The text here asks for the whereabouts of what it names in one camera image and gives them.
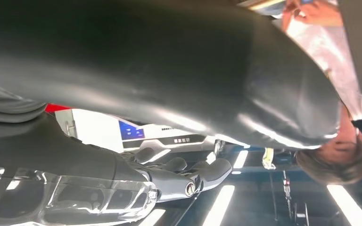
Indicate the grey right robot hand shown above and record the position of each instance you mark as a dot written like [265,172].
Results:
[137,62]

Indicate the person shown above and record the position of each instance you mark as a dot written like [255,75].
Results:
[324,56]

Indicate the white machine with blue screen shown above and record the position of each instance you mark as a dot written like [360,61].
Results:
[93,128]

